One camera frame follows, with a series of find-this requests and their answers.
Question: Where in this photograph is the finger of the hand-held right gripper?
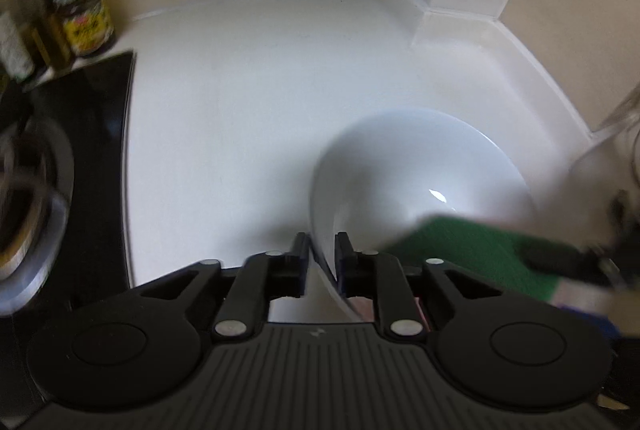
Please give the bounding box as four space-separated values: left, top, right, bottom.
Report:
520 240 623 285

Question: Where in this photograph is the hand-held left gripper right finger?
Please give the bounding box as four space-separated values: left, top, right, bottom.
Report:
334 231 503 342

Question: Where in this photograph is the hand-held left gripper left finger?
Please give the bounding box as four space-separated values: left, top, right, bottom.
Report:
132 232 311 343

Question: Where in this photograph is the pink and green sponge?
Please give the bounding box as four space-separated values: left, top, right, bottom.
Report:
387 216 563 305

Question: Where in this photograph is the white patterned bowl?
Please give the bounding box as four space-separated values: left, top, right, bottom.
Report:
308 109 538 323

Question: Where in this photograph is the black glass cooktop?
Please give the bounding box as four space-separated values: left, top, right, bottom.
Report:
0 51 137 361

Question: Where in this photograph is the metal pot with lid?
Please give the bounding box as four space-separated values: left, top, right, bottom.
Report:
0 110 76 315

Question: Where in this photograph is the yellow label jar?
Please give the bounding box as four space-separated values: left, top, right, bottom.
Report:
52 0 116 58

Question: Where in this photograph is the dark cap oil bottle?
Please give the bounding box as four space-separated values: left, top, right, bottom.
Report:
11 0 73 70

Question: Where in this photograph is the yellow cap clear bottle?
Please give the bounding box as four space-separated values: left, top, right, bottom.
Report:
0 10 36 83

